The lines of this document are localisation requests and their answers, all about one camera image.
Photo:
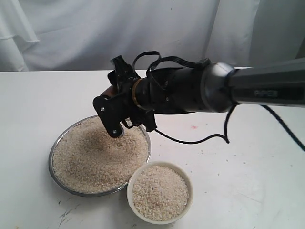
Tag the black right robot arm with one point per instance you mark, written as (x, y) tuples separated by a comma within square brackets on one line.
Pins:
[(174, 86)]

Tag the round steel rice tray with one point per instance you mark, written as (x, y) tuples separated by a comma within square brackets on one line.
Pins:
[(87, 162)]

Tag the white fabric backdrop curtain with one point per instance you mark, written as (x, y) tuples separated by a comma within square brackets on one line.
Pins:
[(58, 35)]

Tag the white ceramic rice bowl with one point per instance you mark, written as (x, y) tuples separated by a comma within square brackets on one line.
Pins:
[(160, 193)]

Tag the brown wooden cup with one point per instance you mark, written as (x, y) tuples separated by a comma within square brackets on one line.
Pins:
[(110, 92)]

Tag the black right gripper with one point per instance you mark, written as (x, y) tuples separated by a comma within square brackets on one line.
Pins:
[(127, 80)]

